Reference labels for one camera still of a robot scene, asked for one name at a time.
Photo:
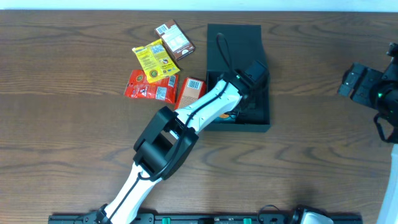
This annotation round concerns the black open gift box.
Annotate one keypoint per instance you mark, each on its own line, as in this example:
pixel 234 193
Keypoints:
pixel 245 44

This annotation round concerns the orange snack box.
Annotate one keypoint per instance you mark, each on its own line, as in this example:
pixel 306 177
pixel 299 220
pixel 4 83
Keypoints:
pixel 191 91

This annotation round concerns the brown snack box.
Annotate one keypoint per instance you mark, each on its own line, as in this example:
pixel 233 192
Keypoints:
pixel 175 40

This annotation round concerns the teal cookies box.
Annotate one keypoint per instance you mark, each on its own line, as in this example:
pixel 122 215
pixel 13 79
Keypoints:
pixel 226 118

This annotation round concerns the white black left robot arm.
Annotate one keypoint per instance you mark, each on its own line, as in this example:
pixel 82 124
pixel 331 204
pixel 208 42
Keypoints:
pixel 169 138

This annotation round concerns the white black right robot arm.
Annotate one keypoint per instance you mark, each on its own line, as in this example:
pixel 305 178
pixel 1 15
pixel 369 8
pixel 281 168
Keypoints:
pixel 378 90

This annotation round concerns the red candy bag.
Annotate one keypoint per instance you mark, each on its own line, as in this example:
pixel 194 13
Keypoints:
pixel 164 90

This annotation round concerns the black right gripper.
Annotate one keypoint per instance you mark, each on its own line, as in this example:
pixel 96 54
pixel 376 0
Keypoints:
pixel 358 84

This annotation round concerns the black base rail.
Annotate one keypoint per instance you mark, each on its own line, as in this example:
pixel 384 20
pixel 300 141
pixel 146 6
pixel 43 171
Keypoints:
pixel 266 215

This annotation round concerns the yellow candy bag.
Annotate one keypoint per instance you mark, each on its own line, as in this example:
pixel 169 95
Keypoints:
pixel 155 61

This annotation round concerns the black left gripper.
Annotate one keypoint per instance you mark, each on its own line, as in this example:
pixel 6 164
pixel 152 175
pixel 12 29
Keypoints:
pixel 252 104

